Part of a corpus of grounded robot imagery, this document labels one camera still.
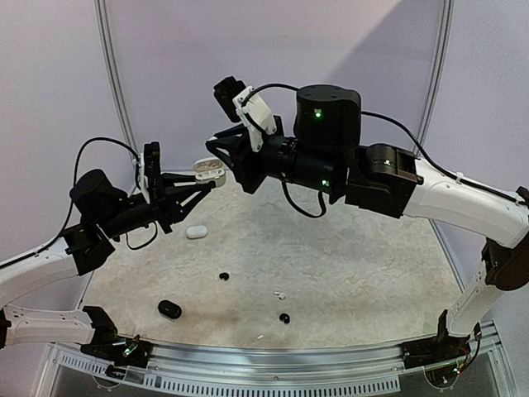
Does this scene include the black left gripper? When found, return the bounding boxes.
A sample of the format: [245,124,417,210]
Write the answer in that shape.
[98,172,210,238]

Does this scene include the beige charging case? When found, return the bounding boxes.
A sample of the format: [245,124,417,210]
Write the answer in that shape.
[193,157,226,188]

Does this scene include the white earbud charging case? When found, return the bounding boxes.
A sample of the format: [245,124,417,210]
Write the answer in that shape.
[185,225,208,240]

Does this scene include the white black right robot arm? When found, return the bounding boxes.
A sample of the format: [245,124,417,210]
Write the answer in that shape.
[206,77,528,361]

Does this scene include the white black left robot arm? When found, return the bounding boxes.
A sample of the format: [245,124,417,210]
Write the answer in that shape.
[1,169,226,359]

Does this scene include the black oval charging case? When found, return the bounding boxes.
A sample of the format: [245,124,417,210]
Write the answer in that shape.
[157,299,183,319]

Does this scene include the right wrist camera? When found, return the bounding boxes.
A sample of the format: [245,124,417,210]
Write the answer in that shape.
[213,76,278,152]

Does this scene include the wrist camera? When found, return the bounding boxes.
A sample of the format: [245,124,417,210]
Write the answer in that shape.
[135,141,161,199]
[213,76,278,152]

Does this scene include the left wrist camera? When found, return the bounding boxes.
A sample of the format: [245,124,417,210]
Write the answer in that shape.
[135,141,161,199]

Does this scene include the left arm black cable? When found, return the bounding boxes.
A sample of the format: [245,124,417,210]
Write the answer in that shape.
[0,137,160,265]

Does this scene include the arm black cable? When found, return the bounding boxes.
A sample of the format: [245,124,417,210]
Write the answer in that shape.
[0,137,160,265]
[243,82,529,218]

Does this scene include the black earbud near rail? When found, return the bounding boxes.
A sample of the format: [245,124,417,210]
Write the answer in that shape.
[279,313,290,324]

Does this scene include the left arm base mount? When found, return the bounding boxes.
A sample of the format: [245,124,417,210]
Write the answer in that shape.
[80,328,153,368]

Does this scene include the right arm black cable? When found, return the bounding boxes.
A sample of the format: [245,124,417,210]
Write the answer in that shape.
[243,82,529,218]

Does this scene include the aluminium front rail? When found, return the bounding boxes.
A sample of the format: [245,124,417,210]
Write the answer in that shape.
[48,318,503,394]

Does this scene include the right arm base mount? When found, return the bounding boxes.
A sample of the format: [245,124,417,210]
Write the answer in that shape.
[399,321,470,369]

